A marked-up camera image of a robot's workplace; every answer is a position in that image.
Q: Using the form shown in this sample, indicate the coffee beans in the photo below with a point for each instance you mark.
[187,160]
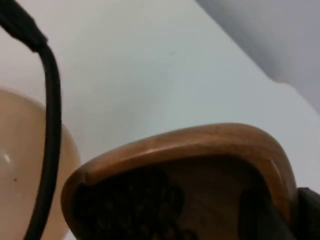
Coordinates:
[125,207]

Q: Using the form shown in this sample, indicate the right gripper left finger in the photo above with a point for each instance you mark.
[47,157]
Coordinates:
[257,217]

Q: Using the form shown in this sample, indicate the dark wooden cup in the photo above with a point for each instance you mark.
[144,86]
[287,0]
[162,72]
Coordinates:
[200,140]

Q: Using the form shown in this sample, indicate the pale wooden bowl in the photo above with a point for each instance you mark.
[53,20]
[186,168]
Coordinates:
[20,140]

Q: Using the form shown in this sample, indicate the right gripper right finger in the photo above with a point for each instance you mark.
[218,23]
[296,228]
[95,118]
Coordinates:
[310,212]

